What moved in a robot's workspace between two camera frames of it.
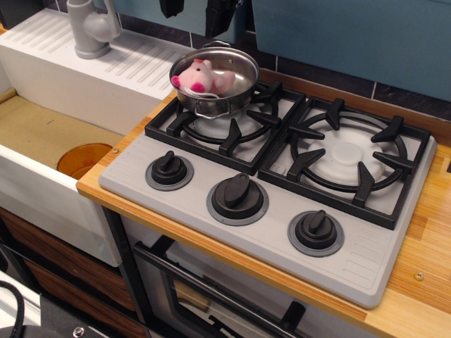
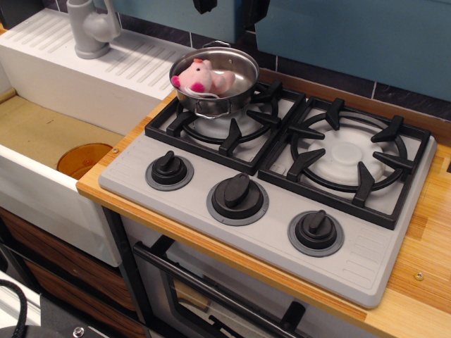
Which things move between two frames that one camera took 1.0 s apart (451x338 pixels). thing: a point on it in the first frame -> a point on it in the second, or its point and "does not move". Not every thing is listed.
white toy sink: [52, 99] does not move
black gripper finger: [171, 8] -> [204, 5]
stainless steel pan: [224, 58] does not move
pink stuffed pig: [199, 76] does not move
